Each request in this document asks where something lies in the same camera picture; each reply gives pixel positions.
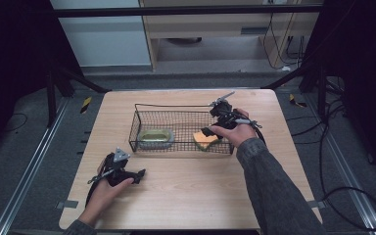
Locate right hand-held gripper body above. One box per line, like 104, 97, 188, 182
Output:
208, 90, 245, 130

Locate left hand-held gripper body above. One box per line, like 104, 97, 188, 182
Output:
97, 147, 135, 188

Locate green and yellow sponge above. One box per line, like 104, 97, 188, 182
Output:
192, 130, 223, 152

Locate black wire mesh basket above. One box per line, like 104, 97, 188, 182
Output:
128, 103, 237, 156

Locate green soap dish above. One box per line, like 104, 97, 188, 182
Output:
137, 128, 176, 151

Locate person's right hand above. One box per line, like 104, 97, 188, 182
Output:
208, 108, 259, 149

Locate person's left hand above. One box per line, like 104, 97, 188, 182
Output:
77, 158, 135, 228

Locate grey tape strip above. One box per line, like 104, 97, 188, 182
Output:
55, 199, 79, 211
307, 199, 327, 211

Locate yellow and black tape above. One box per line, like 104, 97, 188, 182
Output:
79, 95, 93, 115
288, 93, 308, 109

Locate light wooden desk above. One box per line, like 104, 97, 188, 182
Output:
139, 0, 321, 71

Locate black metal stand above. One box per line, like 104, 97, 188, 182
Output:
259, 63, 329, 122
44, 63, 113, 129

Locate black horizontal bar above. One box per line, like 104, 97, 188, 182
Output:
52, 4, 325, 19

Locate white cabinet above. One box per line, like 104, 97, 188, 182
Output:
50, 0, 153, 69

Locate black curtain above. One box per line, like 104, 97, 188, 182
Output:
0, 0, 85, 158
302, 0, 376, 184

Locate left hand-held gripper cable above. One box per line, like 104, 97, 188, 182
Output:
84, 167, 116, 208

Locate hand-held gripper cable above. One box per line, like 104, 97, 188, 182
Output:
84, 167, 116, 208
221, 111, 267, 146

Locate right hand-held gripper cable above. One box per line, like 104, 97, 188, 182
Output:
221, 111, 267, 146

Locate black hanging cables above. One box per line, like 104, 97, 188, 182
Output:
261, 12, 308, 71

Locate aluminium floor rail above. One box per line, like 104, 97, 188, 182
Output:
302, 94, 376, 235
0, 97, 71, 235

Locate thin black floor cable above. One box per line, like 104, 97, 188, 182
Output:
0, 112, 29, 134

